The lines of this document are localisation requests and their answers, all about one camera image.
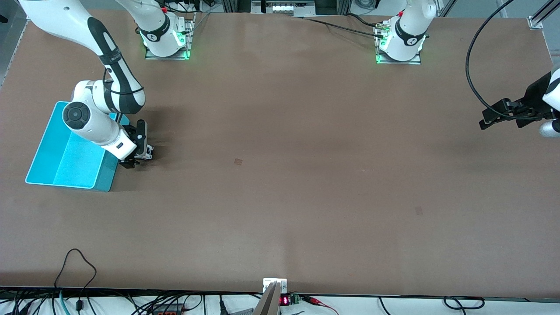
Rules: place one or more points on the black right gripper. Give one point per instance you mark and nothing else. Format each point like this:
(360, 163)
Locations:
(130, 131)

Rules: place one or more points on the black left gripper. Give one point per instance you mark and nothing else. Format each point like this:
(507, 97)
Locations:
(534, 95)

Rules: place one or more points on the white jeep toy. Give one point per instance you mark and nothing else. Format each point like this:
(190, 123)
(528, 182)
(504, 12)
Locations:
(144, 153)

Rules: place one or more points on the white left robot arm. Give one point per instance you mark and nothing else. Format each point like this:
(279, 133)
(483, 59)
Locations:
(407, 39)

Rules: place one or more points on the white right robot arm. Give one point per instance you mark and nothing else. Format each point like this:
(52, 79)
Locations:
(96, 127)

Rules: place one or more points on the turquoise plastic bin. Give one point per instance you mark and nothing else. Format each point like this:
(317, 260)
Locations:
(65, 166)

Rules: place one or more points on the black power strip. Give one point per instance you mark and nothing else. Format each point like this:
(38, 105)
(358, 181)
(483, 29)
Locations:
(168, 313)

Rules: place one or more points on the white mounting plate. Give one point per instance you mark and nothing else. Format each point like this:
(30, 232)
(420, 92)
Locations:
(274, 282)

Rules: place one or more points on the red LED display module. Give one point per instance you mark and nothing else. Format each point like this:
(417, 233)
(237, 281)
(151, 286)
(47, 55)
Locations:
(285, 301)

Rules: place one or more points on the green terminal block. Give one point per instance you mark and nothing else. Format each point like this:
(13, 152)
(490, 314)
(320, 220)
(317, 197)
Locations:
(295, 299)

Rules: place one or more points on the white control box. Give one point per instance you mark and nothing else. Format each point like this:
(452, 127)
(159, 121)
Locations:
(284, 8)

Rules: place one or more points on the red clip leads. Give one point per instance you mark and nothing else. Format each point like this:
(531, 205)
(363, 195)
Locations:
(313, 300)

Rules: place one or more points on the aluminium corner bracket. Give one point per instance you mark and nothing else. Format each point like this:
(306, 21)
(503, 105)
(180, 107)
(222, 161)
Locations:
(534, 22)

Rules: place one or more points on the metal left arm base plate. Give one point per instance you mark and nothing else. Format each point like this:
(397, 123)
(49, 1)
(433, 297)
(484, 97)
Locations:
(415, 62)

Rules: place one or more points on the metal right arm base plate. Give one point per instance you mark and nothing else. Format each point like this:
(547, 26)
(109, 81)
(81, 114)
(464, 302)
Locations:
(153, 56)

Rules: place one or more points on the aluminium mount bar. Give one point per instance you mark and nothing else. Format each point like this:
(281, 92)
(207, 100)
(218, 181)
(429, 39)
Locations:
(267, 304)

